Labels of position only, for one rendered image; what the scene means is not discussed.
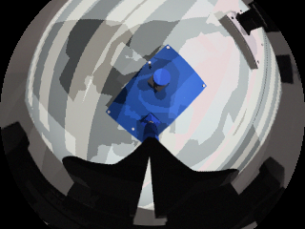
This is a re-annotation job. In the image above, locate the blue circuit board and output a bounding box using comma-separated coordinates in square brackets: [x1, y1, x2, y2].
[106, 45, 207, 142]

